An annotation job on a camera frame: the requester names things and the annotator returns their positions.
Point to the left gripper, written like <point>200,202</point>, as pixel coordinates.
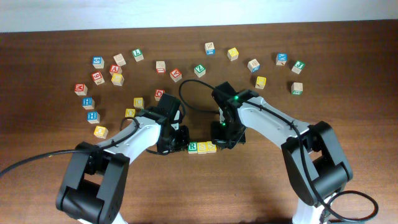
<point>183,141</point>

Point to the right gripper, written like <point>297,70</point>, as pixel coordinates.
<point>217,137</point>

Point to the green R block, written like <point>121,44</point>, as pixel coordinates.
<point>192,148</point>

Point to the yellow S block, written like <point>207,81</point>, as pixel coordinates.
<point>210,147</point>
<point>202,147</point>

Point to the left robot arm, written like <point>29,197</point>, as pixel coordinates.
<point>93,185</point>

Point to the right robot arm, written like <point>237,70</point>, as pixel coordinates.
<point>317,167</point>

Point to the red Q block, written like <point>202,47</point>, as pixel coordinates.
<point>158,94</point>

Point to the yellow block lower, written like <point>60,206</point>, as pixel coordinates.
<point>130,113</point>

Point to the yellow block centre left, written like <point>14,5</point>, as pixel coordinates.
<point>139,103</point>

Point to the red A block centre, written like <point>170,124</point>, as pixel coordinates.
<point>176,75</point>

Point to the red a block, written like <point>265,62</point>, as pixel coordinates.
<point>176,75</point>
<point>115,69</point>

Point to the green Z block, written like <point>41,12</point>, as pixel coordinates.
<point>199,70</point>

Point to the blue edged wooden block right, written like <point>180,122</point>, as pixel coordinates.
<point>253,65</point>

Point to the blue edged wooden block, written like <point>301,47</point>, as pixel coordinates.
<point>253,65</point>
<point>209,48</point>

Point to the yellow O block bottom left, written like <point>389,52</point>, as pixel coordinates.
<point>101,132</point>

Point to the red edged wooden block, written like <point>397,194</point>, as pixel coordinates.
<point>160,66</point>

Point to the yellow block top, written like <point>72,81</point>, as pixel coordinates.
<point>233,54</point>

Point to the yellow block upper left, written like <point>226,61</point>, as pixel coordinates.
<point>117,79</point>

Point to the green edged wooden block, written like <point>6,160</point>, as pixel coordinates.
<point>296,88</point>

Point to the blue H block lower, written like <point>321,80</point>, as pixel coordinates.
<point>93,117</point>

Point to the blue h block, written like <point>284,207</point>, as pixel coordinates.
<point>88,103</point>
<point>93,117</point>

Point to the blue edged wooden block top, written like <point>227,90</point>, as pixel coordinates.
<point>209,48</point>

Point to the blue K block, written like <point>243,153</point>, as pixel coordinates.
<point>281,59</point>

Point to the red A block left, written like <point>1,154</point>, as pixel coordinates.
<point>115,69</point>

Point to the blue H block upper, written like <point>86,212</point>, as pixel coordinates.
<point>88,103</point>

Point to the green L block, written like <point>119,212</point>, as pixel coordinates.
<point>138,55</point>

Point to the plain wooden block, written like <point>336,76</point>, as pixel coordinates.
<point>119,59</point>

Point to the red 6 block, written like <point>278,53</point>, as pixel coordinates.
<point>97,78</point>

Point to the green J block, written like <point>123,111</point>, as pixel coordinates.
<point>298,67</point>

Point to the red M block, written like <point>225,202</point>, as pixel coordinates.
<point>81,89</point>

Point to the blue 5 block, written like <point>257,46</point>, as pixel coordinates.
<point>98,62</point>

